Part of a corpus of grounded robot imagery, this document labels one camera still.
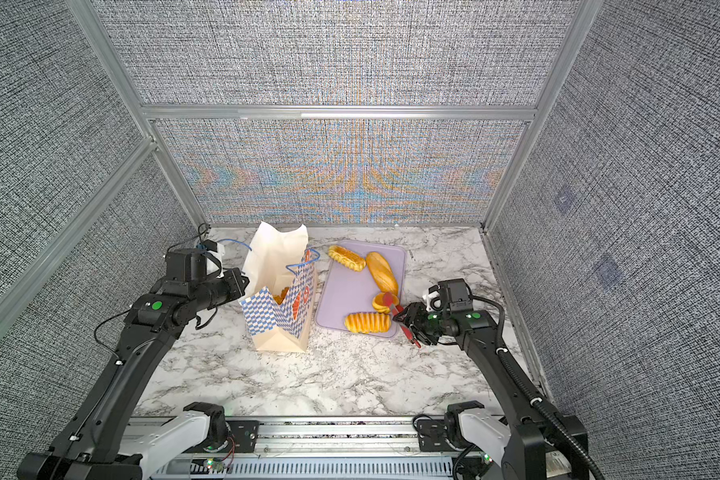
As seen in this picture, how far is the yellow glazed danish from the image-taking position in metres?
1.05

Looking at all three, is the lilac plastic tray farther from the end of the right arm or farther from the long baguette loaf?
the end of the right arm

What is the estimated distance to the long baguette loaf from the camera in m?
1.00

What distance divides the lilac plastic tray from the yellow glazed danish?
0.4 inches

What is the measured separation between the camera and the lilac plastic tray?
0.94m

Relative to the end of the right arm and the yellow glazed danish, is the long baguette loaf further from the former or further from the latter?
the end of the right arm

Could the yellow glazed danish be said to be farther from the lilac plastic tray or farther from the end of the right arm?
the end of the right arm

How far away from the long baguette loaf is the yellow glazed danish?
3 centimetres
